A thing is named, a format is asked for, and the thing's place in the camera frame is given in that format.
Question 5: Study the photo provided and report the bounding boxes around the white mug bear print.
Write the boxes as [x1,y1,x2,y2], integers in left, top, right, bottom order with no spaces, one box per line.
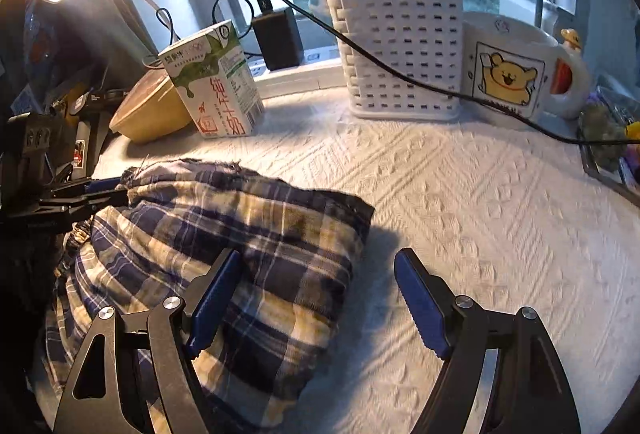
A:
[460,11,591,120]

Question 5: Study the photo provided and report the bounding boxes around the thin black cable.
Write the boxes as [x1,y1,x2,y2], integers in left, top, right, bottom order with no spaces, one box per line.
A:
[142,0,251,65]

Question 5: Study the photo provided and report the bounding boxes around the white power strip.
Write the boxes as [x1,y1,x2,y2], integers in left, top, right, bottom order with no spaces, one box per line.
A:
[250,45,346,88]

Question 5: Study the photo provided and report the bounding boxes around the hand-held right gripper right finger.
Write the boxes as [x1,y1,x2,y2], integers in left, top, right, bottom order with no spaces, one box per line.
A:
[394,248,583,434]

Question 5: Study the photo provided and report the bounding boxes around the crumpled plastic wrapper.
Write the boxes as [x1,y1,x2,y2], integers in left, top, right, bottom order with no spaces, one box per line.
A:
[579,102,632,167]

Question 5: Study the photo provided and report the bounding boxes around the white textured tablecloth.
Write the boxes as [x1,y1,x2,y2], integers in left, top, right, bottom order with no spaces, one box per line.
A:
[30,84,640,434]

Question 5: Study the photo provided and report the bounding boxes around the white perforated plastic basket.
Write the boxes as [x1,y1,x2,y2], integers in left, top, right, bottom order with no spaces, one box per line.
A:
[320,0,463,121]

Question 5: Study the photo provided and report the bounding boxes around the blue plaid pants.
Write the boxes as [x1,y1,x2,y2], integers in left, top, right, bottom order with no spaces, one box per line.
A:
[42,157,376,430]

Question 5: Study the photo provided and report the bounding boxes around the black power adapter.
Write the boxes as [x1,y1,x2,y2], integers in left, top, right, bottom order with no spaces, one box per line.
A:
[251,7,305,71]

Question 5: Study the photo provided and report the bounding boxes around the tan plastic container clear lid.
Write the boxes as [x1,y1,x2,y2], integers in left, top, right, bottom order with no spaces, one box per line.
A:
[108,69,193,145]

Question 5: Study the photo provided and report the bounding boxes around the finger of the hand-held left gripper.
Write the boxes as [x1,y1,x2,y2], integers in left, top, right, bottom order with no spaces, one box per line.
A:
[40,190,130,215]
[50,177,130,197]

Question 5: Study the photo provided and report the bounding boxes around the dark tray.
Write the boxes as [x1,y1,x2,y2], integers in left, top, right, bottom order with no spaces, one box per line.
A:
[580,144,640,206]

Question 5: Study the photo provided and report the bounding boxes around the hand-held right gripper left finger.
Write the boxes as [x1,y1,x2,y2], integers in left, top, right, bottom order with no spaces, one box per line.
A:
[52,248,244,434]

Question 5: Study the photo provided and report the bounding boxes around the black electronic device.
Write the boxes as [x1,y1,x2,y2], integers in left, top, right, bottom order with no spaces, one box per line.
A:
[50,84,126,135]

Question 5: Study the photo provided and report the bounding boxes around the green white milk carton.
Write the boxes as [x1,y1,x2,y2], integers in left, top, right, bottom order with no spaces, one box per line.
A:
[159,19,266,139]

